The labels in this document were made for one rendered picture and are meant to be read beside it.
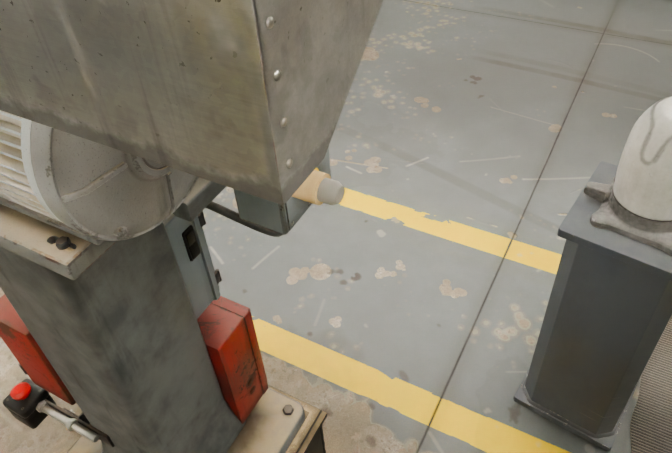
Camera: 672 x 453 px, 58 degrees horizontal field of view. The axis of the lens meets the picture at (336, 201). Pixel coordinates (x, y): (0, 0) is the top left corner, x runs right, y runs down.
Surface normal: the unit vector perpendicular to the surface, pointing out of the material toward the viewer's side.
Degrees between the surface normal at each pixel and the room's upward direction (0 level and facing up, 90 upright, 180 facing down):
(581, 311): 90
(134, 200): 96
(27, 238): 0
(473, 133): 0
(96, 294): 90
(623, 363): 90
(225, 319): 0
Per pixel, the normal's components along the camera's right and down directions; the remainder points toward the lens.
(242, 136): -0.48, 0.61
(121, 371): 0.88, 0.28
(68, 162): 0.55, 0.40
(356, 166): -0.06, -0.74
